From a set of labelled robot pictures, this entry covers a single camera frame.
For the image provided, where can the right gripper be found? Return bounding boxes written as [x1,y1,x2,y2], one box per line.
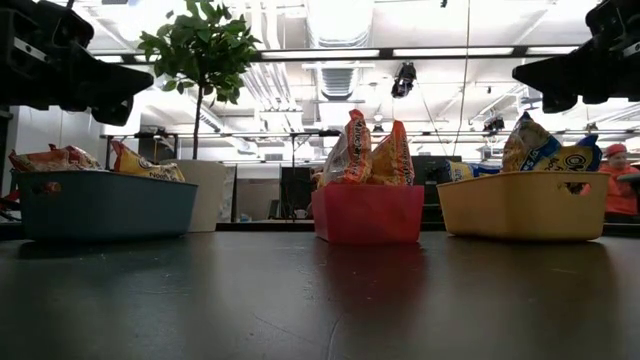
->
[512,0,640,114]

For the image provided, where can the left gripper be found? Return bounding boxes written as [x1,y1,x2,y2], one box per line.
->
[0,0,155,127]

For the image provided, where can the dark red Maruchan noodle pack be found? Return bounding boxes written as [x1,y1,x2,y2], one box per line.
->
[48,143,104,172]
[8,148,71,173]
[110,139,186,183]

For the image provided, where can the teal plastic bin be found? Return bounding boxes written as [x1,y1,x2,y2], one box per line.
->
[13,169,200,245]

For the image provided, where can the person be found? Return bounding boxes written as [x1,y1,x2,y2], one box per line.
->
[579,143,640,225]

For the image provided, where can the orange plastic bin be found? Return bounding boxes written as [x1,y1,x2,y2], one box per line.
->
[436,170,612,244]

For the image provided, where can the potted plant with white pot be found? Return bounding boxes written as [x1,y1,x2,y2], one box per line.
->
[137,0,261,234]

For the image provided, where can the black overhead light beam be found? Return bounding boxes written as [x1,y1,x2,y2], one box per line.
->
[89,46,584,65]

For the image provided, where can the black table mat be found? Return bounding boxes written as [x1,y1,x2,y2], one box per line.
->
[0,230,640,360]

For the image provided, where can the ceiling air vent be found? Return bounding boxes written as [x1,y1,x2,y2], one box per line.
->
[319,67,356,101]

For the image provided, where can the red plastic bin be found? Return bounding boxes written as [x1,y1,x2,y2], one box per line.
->
[310,182,426,246]

